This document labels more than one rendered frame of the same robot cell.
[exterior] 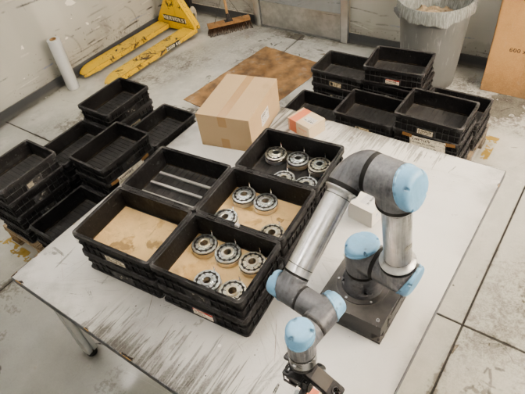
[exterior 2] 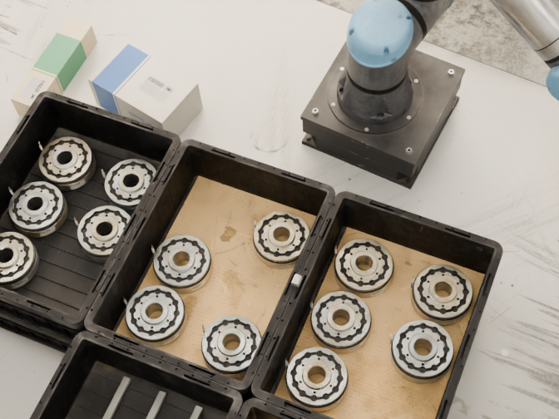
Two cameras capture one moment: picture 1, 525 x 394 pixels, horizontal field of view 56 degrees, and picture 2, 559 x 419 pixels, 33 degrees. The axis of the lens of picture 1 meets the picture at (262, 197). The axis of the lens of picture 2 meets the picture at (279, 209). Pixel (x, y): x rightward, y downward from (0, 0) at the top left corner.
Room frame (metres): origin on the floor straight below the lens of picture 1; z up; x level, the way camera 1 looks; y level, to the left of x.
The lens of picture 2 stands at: (1.42, 0.75, 2.35)
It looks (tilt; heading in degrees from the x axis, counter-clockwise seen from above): 61 degrees down; 262
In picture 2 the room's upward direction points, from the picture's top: 5 degrees counter-clockwise
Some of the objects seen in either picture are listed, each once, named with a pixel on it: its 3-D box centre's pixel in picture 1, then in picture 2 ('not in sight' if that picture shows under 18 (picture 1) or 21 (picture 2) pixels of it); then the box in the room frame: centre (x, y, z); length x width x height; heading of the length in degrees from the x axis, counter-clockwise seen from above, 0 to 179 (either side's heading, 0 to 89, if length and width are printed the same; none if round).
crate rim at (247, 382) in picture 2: (255, 202); (214, 258); (1.43, 0.03, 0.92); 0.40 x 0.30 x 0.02; 54
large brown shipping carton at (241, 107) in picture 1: (240, 111); not in sight; (2.28, 0.05, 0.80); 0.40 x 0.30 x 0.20; 152
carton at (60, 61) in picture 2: not in sight; (55, 69); (1.69, -0.60, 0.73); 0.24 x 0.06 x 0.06; 53
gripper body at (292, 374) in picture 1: (301, 369); not in sight; (0.66, -0.03, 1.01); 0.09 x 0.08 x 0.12; 49
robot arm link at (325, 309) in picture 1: (319, 309); not in sight; (0.73, -0.10, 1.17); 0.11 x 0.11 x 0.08; 41
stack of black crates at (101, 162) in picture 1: (120, 173); not in sight; (2.46, 0.86, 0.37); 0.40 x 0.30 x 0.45; 139
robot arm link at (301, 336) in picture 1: (301, 338); not in sight; (0.66, -0.04, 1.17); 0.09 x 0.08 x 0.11; 131
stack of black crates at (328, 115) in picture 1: (317, 119); not in sight; (2.84, -0.47, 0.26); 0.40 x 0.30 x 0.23; 49
